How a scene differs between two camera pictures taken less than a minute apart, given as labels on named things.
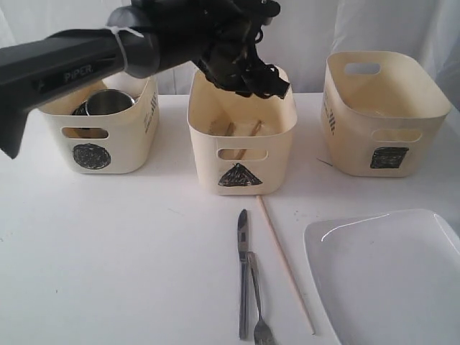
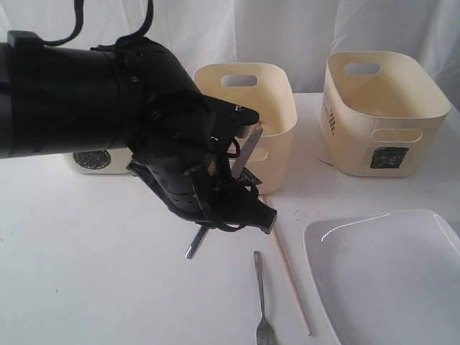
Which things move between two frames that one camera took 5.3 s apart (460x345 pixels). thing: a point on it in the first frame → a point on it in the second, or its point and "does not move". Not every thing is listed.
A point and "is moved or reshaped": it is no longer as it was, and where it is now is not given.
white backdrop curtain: [297, 36] does not move
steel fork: [262, 335] is moved or reshaped
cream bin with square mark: [382, 115] does not move
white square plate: [387, 279] does not move
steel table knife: [242, 238] → [240, 167]
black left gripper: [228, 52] → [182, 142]
